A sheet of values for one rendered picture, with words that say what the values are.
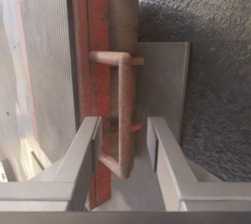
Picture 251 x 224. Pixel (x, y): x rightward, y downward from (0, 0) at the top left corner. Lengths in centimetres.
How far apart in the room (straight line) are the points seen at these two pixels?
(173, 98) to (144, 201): 22
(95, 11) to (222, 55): 15
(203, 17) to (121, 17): 10
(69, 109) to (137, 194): 25
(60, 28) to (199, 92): 19
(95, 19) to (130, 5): 7
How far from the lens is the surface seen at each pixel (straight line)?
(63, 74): 23
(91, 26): 21
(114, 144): 29
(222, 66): 24
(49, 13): 25
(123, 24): 26
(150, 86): 29
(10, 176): 334
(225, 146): 26
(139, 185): 40
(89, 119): 15
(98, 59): 19
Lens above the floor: 23
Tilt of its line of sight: 39 degrees down
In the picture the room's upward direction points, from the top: 103 degrees counter-clockwise
